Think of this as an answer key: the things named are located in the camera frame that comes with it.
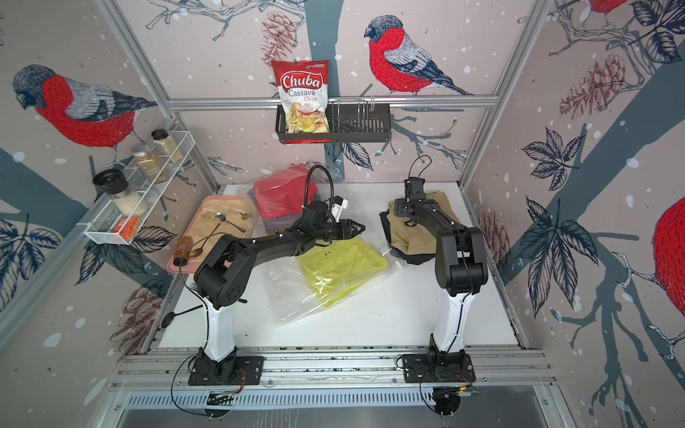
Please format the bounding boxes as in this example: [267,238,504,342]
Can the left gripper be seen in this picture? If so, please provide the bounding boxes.
[313,219,366,242]

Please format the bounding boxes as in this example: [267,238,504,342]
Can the yellow green garment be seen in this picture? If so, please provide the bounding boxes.
[296,237,390,308]

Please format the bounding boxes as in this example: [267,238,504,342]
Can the tan garment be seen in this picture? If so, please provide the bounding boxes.
[381,202,437,256]

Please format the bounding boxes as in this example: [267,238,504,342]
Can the clear plastic vacuum bag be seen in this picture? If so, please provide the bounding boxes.
[240,164,403,325]

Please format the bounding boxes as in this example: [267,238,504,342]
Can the black trousers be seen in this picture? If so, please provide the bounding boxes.
[379,210,435,265]

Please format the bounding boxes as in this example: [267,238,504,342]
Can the red garment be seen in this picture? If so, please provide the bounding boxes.
[253,165,319,220]

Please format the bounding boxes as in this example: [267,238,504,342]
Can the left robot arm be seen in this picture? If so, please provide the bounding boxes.
[194,201,366,383]

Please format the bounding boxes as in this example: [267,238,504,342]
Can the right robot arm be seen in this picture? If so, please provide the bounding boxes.
[394,177,489,367]

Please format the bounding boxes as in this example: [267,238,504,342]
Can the Chuba cassava chips bag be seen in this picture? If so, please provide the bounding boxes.
[271,61,329,134]

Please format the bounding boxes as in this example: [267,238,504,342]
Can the metal spoon on tray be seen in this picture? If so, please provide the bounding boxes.
[214,212,247,234]

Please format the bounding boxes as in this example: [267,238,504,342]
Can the pink tray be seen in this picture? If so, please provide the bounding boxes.
[166,195,258,274]

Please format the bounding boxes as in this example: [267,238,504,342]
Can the tan cloth on tray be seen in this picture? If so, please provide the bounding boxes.
[184,196,258,261]

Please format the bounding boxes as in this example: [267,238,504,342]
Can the brown spoon on tray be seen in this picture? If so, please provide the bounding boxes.
[189,224,220,259]

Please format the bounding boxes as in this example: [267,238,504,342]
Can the amber bottle on tray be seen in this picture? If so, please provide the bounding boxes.
[171,236,194,267]

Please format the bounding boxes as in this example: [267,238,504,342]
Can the black plastic spoon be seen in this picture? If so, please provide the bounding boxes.
[160,305,203,329]

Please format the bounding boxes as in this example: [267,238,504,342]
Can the spice jar rear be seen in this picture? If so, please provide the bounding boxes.
[152,128,184,164]

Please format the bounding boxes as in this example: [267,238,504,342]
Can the spice jar middle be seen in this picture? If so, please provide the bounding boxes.
[131,144,169,185]

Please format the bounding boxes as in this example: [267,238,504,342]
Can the small orange box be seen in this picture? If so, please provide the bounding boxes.
[112,216,140,241]

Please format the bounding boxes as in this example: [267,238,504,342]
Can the black lid spice jar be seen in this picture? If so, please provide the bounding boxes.
[93,169,149,218]

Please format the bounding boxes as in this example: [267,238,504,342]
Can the black wire basket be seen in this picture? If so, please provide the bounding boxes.
[275,102,392,144]

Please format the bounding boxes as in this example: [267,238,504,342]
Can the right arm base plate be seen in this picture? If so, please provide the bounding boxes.
[398,353,476,384]

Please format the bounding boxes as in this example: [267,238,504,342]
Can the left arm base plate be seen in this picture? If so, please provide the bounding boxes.
[188,353,266,386]

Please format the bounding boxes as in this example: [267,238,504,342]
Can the white wire shelf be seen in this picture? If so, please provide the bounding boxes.
[85,130,196,245]

